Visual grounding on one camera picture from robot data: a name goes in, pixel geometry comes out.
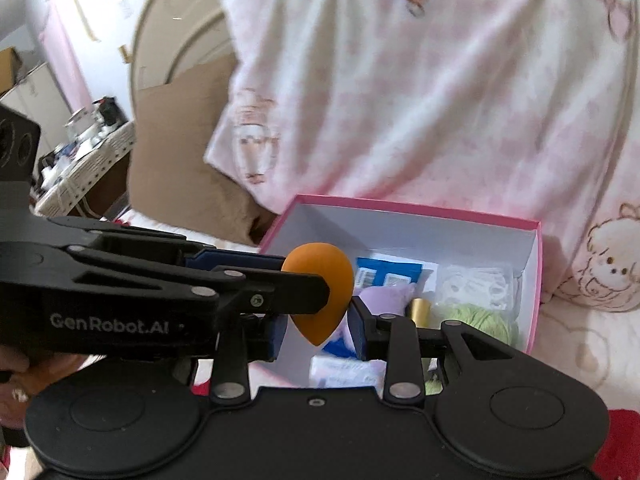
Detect brown pillow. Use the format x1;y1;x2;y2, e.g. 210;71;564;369
126;51;278;248

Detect white cabinet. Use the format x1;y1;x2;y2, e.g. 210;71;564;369
0;62;71;128

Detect cream bed headboard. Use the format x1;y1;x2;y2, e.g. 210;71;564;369
129;0;240;92

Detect pink white bear blanket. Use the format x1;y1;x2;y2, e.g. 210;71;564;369
204;0;640;313

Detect beige foundation bottle gold cap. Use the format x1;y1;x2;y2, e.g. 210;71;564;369
406;298;432;328

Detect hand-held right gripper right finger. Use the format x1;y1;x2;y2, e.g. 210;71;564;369
348;296;523;406

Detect pink cardboard box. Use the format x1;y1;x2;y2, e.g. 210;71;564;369
249;193;544;391

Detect red bear print blanket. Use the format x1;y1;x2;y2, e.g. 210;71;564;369
114;207;640;480

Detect person's left hand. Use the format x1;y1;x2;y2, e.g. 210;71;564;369
0;345;83;428

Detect brown cardboard carton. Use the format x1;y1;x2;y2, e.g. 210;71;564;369
0;46;25;95

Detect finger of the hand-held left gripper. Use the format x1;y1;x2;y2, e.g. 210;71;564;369
47;216;287;275
65;244;332;317

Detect green yarn ball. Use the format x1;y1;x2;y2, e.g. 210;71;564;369
424;304;522;396

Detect purple plush toy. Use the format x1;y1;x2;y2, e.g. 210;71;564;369
324;284;417;358

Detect orange makeup sponge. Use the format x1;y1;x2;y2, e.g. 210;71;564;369
281;242;356;347

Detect white tissue packet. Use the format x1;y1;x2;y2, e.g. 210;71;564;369
309;354;387;389

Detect clear plastic bag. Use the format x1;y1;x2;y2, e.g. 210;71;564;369
434;263;520;313

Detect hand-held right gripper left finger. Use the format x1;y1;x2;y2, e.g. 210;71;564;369
209;312;289;407

